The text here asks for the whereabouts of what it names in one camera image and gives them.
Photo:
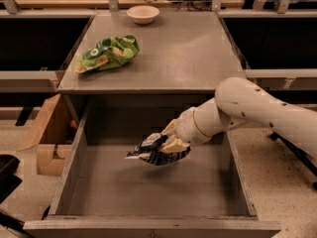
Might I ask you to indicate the open grey top drawer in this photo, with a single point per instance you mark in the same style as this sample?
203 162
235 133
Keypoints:
102 194

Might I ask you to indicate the green chip bag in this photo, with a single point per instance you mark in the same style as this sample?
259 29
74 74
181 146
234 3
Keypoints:
108 53

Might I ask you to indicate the white bowl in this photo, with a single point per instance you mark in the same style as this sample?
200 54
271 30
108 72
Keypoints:
143 14

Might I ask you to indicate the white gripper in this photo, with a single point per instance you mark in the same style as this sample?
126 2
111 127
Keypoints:
185 125

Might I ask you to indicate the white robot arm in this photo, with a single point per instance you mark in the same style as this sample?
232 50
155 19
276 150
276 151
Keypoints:
238 101

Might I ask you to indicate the black object at left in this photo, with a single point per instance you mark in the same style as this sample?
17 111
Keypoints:
8 183

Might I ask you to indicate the black chair base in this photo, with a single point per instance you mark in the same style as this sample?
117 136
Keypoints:
300 154

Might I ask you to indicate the cardboard box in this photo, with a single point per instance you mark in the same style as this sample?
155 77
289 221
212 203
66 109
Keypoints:
52 133

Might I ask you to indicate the grey cabinet with top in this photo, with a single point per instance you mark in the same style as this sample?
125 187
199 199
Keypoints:
180 52

